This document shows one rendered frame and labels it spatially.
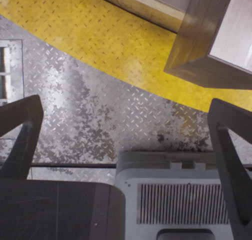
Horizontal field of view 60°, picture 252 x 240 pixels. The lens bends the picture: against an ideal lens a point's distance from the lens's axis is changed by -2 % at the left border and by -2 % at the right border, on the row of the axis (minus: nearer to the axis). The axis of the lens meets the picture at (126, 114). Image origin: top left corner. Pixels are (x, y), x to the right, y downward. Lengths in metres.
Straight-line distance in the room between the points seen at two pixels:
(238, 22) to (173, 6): 0.40
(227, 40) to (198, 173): 0.59
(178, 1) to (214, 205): 0.69
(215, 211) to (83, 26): 0.90
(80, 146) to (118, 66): 0.40
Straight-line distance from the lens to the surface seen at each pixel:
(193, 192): 0.86
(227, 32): 0.34
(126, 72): 0.99
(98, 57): 1.01
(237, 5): 0.36
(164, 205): 0.86
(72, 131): 1.04
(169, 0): 0.74
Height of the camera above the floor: 0.99
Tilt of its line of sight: 83 degrees down
